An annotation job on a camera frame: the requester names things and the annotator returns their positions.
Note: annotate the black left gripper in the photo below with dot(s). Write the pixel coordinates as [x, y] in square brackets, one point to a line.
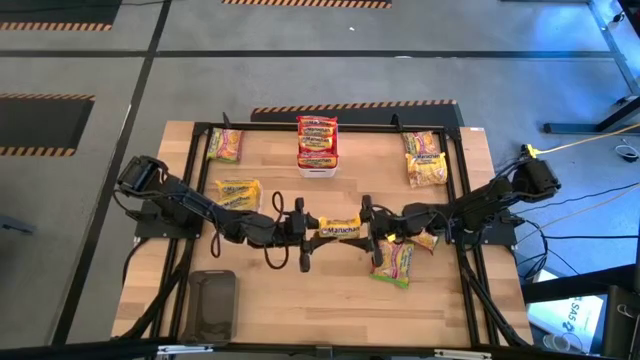
[286, 230]

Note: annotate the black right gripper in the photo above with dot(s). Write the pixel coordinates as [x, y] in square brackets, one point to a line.
[400, 225]

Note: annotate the lime chili shrimp ramen pack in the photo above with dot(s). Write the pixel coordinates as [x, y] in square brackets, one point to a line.
[426, 242]
[395, 265]
[420, 141]
[225, 145]

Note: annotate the clear plastic bin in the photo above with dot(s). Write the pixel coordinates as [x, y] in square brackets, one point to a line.
[214, 181]

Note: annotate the black plastic bin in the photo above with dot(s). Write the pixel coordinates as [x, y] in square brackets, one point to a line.
[210, 305]

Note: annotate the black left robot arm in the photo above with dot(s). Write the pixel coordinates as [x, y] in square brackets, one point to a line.
[200, 207]

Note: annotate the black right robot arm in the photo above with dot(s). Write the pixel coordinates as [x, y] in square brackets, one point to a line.
[480, 205]

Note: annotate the white plastic bin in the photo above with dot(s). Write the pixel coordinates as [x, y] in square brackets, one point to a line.
[317, 173]

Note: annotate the black hazard-striped floor mat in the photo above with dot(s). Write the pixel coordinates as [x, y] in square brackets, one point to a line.
[35, 125]
[430, 115]
[300, 3]
[50, 10]

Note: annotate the yellow power plug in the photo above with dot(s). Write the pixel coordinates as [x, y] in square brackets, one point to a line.
[530, 150]

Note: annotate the black desk edge bar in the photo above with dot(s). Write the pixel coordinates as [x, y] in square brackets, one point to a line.
[580, 284]

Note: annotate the clear plastic cup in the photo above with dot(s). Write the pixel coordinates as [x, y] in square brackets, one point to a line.
[556, 343]

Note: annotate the white printed sign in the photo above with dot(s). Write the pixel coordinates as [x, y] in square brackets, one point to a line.
[575, 320]

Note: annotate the black aluminium table frame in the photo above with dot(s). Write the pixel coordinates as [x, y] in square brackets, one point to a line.
[375, 127]

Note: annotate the silver metal bracket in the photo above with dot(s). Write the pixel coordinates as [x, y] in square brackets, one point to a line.
[185, 349]
[462, 354]

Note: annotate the metal desk leg frame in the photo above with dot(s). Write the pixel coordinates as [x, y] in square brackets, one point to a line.
[570, 128]

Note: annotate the grey floor bracket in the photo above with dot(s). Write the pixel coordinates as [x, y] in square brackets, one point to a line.
[15, 225]

